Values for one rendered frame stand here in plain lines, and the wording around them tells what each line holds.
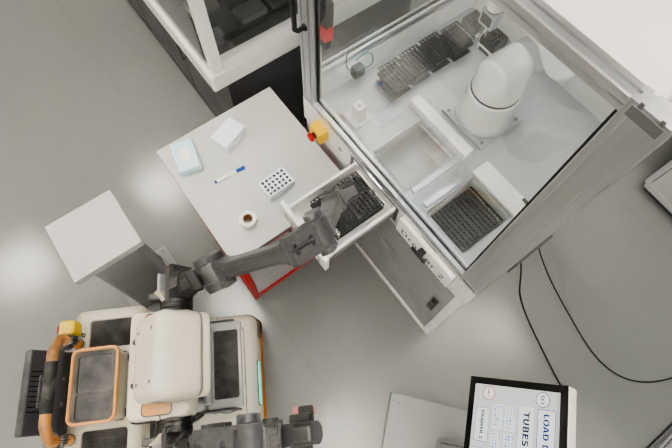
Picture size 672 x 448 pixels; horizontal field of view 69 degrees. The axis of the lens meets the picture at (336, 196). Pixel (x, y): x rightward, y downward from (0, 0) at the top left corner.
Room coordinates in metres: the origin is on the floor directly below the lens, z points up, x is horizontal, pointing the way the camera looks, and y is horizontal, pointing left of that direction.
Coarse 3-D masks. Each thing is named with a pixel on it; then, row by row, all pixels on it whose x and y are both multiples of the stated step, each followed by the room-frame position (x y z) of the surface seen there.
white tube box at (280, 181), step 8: (280, 168) 0.94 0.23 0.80; (272, 176) 0.90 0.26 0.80; (280, 176) 0.91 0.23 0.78; (288, 176) 0.90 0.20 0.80; (264, 184) 0.86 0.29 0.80; (272, 184) 0.86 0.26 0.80; (280, 184) 0.87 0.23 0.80; (288, 184) 0.87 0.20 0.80; (264, 192) 0.83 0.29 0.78; (272, 192) 0.83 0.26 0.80; (280, 192) 0.84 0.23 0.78
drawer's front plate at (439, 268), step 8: (400, 224) 0.68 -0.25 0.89; (408, 224) 0.67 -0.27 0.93; (400, 232) 0.67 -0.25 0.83; (408, 232) 0.65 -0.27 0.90; (416, 232) 0.64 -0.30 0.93; (416, 240) 0.61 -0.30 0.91; (424, 240) 0.61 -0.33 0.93; (416, 248) 0.60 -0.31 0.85; (424, 248) 0.58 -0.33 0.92; (424, 256) 0.57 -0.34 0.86; (432, 256) 0.55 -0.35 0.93; (432, 264) 0.54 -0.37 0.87; (440, 264) 0.52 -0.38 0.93; (440, 272) 0.51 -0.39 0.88; (448, 272) 0.49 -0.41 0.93; (440, 280) 0.49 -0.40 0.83; (448, 280) 0.48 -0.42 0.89
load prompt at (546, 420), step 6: (540, 414) 0.04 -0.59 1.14; (546, 414) 0.04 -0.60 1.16; (552, 414) 0.04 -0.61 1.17; (540, 420) 0.03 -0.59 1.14; (546, 420) 0.03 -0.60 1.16; (552, 420) 0.03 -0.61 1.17; (540, 426) 0.01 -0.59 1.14; (546, 426) 0.01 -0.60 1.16; (552, 426) 0.01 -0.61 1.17; (540, 432) 0.00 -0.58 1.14; (546, 432) 0.00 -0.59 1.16; (552, 432) 0.00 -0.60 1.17; (540, 438) -0.02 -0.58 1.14; (546, 438) -0.01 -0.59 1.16; (552, 438) -0.01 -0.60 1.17; (540, 444) -0.03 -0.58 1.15; (546, 444) -0.03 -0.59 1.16; (552, 444) -0.03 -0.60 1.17
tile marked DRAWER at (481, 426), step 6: (480, 408) 0.06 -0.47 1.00; (486, 408) 0.06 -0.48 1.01; (480, 414) 0.04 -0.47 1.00; (486, 414) 0.04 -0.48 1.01; (480, 420) 0.02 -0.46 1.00; (486, 420) 0.02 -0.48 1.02; (474, 426) 0.01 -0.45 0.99; (480, 426) 0.01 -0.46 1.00; (486, 426) 0.01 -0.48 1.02; (474, 432) -0.01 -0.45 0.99; (480, 432) -0.01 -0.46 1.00; (486, 432) -0.01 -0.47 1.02; (474, 438) -0.03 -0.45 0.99; (480, 438) -0.03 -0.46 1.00; (486, 438) -0.02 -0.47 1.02
